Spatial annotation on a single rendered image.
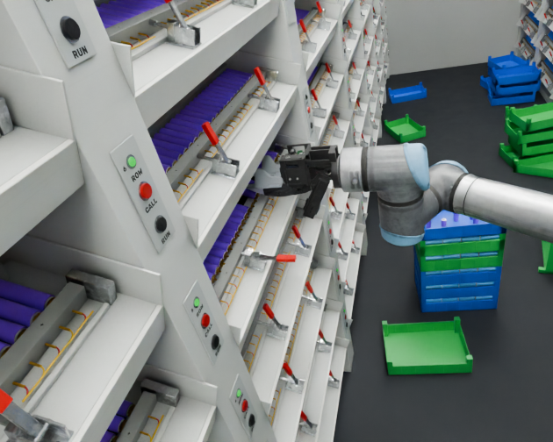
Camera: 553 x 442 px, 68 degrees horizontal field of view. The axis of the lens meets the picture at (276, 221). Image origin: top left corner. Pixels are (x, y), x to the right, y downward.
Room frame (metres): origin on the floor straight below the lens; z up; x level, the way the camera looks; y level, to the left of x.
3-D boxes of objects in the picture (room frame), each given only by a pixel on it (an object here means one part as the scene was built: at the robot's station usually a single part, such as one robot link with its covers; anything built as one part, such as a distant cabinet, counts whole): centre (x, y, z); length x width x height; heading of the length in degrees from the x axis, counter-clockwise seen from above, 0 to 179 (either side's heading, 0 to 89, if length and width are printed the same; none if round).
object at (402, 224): (0.70, -0.27, 0.92); 0.12 x 0.09 x 0.12; 122
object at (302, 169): (0.76, -0.10, 1.04); 0.12 x 0.08 x 0.09; 67
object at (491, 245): (1.24, -0.68, 0.36); 0.30 x 0.20 x 0.08; 75
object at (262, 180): (0.78, 0.01, 1.04); 0.09 x 0.03 x 0.06; 74
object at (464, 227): (1.24, -0.68, 0.44); 0.30 x 0.20 x 0.08; 75
